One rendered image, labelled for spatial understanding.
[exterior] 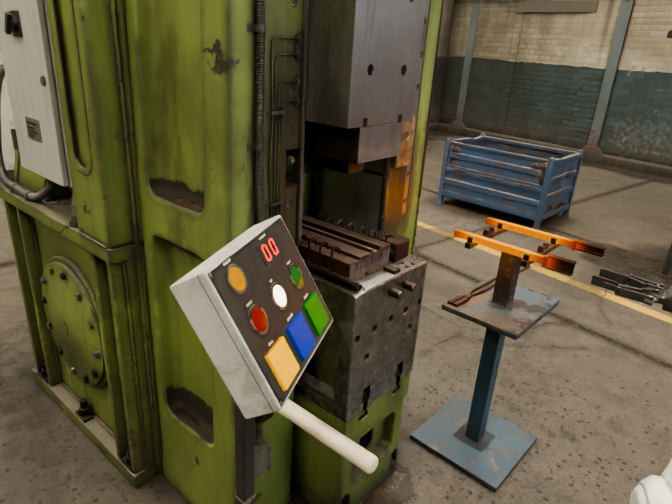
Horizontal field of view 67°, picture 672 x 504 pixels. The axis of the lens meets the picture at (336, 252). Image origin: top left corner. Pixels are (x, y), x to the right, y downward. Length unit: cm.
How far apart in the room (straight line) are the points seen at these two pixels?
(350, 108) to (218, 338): 67
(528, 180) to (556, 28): 499
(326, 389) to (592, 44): 842
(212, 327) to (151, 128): 80
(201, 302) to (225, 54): 58
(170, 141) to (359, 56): 59
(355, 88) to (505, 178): 410
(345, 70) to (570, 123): 845
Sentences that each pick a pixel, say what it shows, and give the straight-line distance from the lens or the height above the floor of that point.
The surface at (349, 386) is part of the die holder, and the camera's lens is 158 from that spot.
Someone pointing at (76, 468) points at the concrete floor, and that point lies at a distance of 233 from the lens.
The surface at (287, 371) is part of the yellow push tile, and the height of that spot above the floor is 100.
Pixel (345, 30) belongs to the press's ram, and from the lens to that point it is 130.
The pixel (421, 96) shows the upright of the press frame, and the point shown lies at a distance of 185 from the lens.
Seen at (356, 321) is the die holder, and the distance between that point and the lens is 146.
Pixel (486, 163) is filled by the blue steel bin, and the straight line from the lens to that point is 540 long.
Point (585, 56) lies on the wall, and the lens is 957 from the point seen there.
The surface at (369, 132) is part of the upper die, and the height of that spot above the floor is 135.
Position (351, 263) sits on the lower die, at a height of 98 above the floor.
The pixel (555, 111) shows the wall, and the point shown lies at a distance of 976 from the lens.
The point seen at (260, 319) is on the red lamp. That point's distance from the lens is 94.
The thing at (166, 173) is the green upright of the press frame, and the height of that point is 118.
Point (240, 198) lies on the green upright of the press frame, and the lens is 128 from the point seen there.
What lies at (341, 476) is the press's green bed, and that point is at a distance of 185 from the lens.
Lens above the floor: 156
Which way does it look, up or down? 22 degrees down
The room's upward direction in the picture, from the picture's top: 4 degrees clockwise
